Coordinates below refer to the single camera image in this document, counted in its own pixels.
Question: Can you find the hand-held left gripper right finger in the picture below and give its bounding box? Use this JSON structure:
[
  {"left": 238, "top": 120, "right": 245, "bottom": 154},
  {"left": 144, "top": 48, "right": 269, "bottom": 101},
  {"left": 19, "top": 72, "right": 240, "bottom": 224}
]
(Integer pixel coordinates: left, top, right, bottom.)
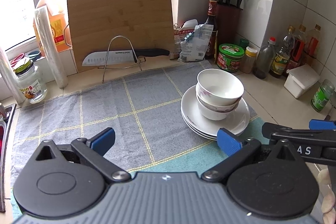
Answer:
[{"left": 202, "top": 128, "right": 300, "bottom": 184}]

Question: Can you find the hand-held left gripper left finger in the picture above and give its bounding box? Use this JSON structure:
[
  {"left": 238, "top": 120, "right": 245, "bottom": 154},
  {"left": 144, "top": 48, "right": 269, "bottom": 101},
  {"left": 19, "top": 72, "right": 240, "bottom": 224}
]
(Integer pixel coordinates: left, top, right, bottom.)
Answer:
[{"left": 34, "top": 127, "right": 132, "bottom": 184}]

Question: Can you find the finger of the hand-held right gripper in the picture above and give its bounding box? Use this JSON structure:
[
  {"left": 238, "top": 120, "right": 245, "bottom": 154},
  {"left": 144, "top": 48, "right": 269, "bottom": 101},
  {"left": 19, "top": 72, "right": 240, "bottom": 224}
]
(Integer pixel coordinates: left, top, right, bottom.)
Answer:
[
  {"left": 309, "top": 119, "right": 336, "bottom": 132},
  {"left": 262, "top": 123, "right": 311, "bottom": 138}
]

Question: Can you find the person's right hand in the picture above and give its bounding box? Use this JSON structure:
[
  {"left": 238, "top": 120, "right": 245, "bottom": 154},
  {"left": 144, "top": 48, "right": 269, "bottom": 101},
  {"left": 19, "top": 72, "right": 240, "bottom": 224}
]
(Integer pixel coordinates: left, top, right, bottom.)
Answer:
[{"left": 317, "top": 168, "right": 336, "bottom": 224}]

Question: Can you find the green glass jar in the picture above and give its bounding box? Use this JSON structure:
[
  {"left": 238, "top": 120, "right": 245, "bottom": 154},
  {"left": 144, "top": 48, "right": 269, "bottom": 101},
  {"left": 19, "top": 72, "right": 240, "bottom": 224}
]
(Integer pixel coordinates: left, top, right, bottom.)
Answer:
[{"left": 311, "top": 79, "right": 336, "bottom": 113}]

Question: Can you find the grey and teal checked towel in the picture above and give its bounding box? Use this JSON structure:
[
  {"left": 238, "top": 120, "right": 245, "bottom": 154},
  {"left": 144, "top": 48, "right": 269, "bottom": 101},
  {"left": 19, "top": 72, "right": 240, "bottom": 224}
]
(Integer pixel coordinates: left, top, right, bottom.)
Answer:
[{"left": 10, "top": 60, "right": 266, "bottom": 222}]

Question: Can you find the white plastic lidded box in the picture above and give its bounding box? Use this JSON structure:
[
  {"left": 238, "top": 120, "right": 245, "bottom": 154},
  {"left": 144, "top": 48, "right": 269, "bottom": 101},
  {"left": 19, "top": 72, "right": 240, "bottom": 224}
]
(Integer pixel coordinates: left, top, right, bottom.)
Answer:
[{"left": 284, "top": 64, "right": 320, "bottom": 99}]

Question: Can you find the green-labelled oil bottle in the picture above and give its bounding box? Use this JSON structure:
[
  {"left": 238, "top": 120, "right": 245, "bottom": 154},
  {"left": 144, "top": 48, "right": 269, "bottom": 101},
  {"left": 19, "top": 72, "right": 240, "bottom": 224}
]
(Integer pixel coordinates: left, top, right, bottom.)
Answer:
[{"left": 269, "top": 26, "right": 296, "bottom": 79}]

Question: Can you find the red-capped glass bottle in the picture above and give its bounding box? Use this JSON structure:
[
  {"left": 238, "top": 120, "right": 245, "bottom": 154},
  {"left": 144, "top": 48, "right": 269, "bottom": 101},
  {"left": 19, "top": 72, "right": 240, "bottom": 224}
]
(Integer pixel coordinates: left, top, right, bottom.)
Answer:
[{"left": 253, "top": 37, "right": 277, "bottom": 80}]

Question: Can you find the yellow-capped spice jar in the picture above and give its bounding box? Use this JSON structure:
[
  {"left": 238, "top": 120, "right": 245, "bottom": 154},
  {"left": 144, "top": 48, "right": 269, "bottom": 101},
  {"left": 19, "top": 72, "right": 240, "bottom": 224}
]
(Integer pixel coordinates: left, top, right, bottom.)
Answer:
[{"left": 240, "top": 47, "right": 258, "bottom": 74}]

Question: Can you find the red sauce bottle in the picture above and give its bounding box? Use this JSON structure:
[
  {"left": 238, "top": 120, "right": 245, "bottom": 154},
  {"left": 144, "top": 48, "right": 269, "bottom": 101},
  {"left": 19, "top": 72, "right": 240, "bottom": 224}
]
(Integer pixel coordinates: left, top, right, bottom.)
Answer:
[{"left": 287, "top": 25, "right": 307, "bottom": 70}]

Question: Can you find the orange sauce bottle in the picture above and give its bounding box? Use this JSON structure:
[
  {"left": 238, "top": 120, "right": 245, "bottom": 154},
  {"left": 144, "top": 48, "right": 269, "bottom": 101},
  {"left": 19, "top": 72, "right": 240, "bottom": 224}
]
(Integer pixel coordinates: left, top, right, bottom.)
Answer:
[{"left": 304, "top": 24, "right": 322, "bottom": 58}]

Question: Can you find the green-lidded sauce jar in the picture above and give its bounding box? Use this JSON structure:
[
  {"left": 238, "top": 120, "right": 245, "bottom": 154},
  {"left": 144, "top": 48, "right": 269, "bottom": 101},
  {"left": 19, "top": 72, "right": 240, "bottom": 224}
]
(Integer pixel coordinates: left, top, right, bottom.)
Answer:
[{"left": 216, "top": 43, "right": 245, "bottom": 72}]

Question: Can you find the glass jar with yellow-green lid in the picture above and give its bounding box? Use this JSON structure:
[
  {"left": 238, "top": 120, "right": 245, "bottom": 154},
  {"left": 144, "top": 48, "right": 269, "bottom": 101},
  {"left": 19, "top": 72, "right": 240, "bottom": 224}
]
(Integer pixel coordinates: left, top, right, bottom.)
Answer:
[{"left": 14, "top": 59, "right": 48, "bottom": 104}]

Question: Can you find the stainless steel sink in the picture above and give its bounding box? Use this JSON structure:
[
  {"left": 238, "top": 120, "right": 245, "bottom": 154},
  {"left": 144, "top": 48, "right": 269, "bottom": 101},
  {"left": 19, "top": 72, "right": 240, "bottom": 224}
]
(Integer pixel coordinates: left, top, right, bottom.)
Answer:
[{"left": 0, "top": 103, "right": 17, "bottom": 212}]

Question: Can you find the white and blue bag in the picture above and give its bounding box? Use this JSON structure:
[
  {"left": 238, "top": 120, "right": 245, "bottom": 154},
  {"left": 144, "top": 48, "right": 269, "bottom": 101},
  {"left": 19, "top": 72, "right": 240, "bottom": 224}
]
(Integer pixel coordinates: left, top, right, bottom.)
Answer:
[{"left": 179, "top": 25, "right": 215, "bottom": 62}]

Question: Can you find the metal sink knob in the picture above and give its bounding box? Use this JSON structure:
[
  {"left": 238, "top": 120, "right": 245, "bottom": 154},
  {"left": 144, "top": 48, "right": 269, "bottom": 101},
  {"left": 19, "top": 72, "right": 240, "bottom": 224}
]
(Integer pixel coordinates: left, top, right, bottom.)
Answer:
[{"left": 0, "top": 102, "right": 10, "bottom": 120}]

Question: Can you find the tall plastic wrap roll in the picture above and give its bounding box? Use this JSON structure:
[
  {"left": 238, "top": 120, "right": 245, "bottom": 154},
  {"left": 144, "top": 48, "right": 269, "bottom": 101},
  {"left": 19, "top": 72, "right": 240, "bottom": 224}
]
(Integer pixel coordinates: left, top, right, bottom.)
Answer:
[{"left": 34, "top": 8, "right": 68, "bottom": 89}]

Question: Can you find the teal jar lid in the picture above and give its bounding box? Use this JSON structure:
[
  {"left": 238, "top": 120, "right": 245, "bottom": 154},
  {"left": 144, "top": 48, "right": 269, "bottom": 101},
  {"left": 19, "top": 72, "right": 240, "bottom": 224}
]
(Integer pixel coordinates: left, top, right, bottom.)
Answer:
[{"left": 26, "top": 50, "right": 43, "bottom": 59}]

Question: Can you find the dark soy sauce bottle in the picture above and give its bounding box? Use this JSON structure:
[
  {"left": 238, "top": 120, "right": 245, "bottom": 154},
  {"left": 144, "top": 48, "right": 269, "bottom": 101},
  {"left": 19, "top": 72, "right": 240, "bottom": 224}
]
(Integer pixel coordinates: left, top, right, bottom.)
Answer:
[{"left": 204, "top": 0, "right": 218, "bottom": 59}]

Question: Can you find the red and white bag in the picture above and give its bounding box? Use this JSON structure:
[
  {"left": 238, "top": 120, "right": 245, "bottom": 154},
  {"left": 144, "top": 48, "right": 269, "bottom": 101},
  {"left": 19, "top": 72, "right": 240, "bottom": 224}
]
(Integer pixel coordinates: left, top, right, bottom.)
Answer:
[{"left": 173, "top": 19, "right": 198, "bottom": 57}]

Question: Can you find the red jar lid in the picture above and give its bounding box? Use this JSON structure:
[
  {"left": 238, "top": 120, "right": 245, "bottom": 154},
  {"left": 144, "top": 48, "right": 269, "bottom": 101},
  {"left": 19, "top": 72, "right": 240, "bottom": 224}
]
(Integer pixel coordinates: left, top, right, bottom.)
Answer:
[{"left": 10, "top": 54, "right": 27, "bottom": 67}]

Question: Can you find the brown knife block with knives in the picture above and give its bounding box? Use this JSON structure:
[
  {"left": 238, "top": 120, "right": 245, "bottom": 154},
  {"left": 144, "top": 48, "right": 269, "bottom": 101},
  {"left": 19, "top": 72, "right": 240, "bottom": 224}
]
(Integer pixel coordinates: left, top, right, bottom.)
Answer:
[{"left": 213, "top": 0, "right": 247, "bottom": 44}]

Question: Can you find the orange cooking oil bottle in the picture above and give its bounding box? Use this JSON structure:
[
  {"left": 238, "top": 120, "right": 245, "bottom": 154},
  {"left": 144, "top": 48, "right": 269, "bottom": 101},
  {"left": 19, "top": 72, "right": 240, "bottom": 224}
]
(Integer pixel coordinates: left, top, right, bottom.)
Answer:
[{"left": 33, "top": 0, "right": 69, "bottom": 54}]

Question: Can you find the bamboo cutting board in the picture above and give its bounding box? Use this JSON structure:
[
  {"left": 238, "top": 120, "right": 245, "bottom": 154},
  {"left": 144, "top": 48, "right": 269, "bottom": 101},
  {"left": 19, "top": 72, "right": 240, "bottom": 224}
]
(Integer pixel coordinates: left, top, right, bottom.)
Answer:
[{"left": 64, "top": 0, "right": 177, "bottom": 73}]

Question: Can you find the black-handled kitchen knife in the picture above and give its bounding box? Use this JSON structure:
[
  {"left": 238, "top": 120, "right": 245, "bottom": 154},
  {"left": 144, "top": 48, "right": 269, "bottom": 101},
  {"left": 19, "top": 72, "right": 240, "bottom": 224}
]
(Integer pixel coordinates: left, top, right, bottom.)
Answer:
[{"left": 81, "top": 48, "right": 171, "bottom": 67}]

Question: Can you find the metal wire stand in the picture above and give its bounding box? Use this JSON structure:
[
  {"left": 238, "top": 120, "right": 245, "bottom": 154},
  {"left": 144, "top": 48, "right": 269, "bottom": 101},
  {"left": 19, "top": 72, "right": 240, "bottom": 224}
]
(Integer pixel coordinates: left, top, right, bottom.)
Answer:
[{"left": 101, "top": 35, "right": 144, "bottom": 84}]

